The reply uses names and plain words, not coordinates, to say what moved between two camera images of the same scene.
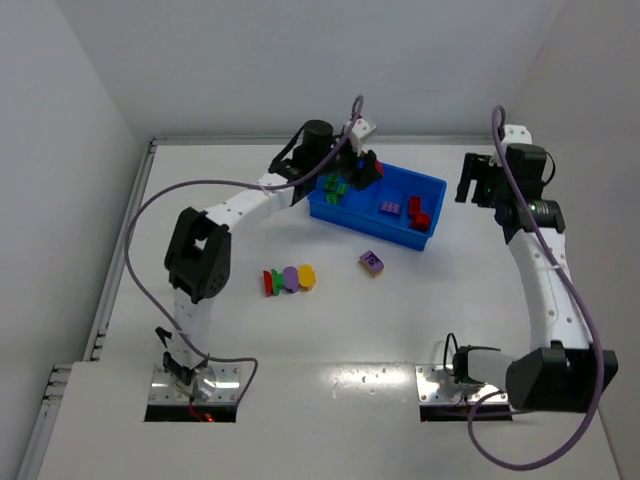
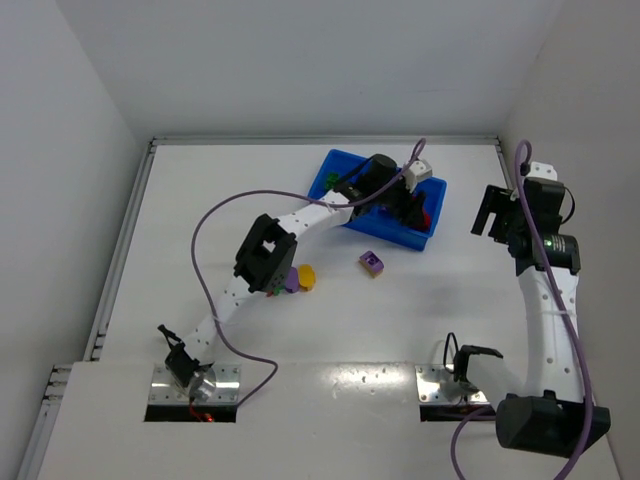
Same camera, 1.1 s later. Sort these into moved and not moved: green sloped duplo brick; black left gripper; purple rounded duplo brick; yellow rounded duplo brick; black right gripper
Moved: black left gripper; black right gripper
Not moved: green sloped duplo brick; yellow rounded duplo brick; purple rounded duplo brick
